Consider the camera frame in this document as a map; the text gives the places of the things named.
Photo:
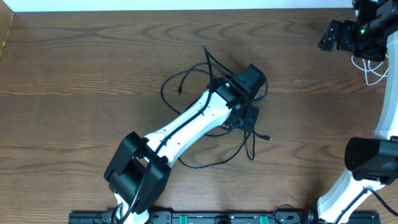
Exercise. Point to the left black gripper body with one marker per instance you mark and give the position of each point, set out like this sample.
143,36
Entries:
245,117

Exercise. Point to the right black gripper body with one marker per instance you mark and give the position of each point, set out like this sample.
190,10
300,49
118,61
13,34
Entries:
349,32

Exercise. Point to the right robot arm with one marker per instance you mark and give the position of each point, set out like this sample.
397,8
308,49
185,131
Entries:
370,163

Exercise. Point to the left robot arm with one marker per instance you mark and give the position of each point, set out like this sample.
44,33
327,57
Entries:
140,168

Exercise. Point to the cardboard side panel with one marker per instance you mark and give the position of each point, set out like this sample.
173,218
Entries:
6,18

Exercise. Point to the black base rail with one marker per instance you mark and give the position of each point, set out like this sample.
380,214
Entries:
281,215

